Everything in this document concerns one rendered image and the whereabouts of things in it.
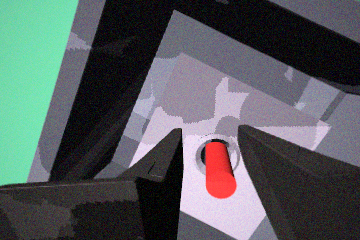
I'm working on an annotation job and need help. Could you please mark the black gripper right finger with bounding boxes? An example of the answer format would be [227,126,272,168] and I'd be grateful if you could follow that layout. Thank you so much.
[237,125,360,240]

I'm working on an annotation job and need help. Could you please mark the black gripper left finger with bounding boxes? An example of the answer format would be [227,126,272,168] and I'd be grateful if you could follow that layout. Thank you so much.
[0,128,184,240]

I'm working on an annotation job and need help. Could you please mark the red peg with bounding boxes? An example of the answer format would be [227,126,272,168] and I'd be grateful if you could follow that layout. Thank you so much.
[206,142,236,198]

